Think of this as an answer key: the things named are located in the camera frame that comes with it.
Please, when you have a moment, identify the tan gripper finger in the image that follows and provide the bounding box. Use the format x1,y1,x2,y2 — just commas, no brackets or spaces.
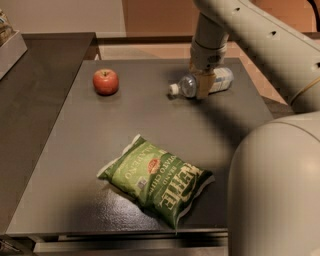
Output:
189,65,216,100

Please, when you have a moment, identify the clear blue plastic water bottle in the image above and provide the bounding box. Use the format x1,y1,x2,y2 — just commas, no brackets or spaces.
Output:
169,67,234,98

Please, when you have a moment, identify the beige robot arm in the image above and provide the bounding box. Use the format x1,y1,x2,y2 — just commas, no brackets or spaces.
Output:
191,0,320,256

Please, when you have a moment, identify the red apple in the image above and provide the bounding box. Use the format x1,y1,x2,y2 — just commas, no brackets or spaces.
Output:
93,69,119,96

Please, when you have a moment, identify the green kettle chips bag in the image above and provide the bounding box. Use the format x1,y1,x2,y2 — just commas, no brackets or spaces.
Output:
97,134,215,229

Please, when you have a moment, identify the dark side table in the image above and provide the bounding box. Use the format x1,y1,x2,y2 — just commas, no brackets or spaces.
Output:
0,32,97,235

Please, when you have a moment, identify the grey box with items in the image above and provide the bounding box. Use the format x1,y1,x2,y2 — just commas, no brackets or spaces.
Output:
0,9,28,80

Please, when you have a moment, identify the black cable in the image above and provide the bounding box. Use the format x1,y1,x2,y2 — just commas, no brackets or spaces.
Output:
307,0,320,33

